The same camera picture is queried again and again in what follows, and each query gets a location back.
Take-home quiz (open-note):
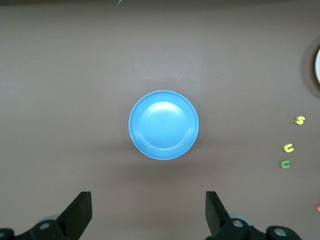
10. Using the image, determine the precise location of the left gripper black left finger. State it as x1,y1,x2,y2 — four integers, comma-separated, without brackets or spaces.
17,191,93,240

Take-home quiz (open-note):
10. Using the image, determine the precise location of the beige plate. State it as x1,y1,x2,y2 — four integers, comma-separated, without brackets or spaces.
314,47,320,85

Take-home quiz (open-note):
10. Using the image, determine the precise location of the blue plate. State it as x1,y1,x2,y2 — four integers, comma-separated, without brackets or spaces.
128,90,200,161

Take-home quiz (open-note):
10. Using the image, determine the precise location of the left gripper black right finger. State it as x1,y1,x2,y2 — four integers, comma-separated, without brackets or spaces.
205,191,267,240

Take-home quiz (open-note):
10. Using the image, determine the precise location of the brown table cover mat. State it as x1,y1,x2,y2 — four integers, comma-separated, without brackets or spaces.
0,0,320,240

